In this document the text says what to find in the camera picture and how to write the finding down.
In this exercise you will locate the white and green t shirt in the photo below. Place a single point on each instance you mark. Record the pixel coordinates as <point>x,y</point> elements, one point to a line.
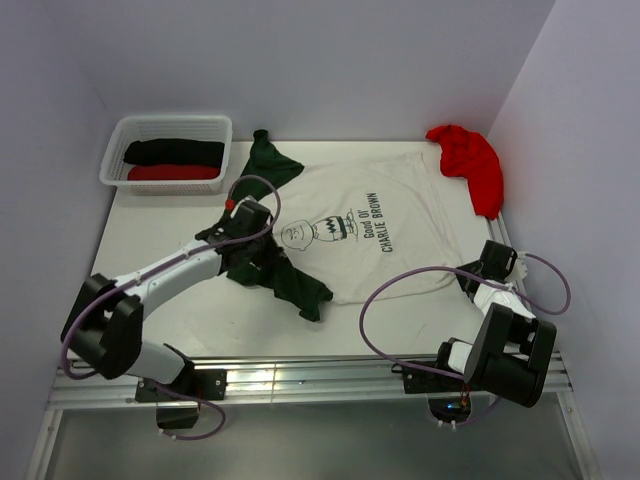
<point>345,227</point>

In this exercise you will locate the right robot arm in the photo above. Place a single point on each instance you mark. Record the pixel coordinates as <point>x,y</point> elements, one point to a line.
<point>511,353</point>

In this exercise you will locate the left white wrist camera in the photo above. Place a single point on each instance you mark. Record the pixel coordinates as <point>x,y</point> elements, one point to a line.
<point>233,207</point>

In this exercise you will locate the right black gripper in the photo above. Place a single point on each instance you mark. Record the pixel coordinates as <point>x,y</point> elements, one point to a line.
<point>462,280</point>

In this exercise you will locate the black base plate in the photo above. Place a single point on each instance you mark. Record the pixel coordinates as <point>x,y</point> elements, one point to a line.
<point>417,381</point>
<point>204,384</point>

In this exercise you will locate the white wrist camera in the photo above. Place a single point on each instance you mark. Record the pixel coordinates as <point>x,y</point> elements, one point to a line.
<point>233,207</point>
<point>520,269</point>

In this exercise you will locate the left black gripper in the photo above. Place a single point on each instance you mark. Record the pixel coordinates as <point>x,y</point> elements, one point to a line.
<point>273,246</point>

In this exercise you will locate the crumpled red t shirt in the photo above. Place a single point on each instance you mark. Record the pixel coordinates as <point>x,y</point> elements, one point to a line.
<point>468,155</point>

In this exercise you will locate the white plastic basket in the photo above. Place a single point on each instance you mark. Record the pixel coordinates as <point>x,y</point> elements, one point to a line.
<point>114,170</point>

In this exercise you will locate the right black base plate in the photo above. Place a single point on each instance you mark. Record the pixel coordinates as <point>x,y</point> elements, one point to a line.
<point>417,381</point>

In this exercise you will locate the rolled red t shirt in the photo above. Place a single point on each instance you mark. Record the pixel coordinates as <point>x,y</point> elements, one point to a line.
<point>168,172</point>

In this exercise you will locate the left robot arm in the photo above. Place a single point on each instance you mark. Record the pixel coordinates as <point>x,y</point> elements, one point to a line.
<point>104,332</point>

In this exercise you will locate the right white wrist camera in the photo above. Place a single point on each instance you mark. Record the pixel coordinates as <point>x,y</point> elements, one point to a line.
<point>520,269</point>

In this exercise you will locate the aluminium frame rail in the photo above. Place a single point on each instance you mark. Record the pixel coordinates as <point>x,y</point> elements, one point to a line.
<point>274,356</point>

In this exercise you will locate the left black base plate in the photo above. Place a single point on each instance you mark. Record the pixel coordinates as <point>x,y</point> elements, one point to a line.
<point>204,384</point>

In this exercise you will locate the rolled black t shirt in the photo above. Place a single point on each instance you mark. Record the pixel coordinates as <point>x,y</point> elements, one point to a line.
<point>175,152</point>

